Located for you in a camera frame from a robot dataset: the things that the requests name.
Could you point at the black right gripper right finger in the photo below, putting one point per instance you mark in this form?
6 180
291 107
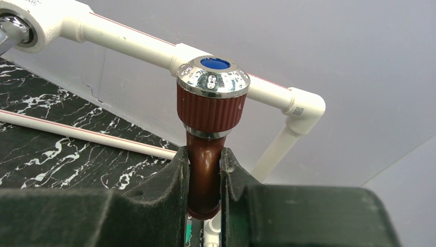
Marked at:
256 214

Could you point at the brown water faucet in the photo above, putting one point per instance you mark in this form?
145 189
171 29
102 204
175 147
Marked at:
211 93

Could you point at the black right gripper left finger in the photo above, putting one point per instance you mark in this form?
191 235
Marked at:
153 213

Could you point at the chrome water faucet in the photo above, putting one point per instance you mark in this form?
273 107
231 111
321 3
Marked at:
14 31

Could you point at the white PVC pipe frame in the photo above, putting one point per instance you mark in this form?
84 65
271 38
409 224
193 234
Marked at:
76 21

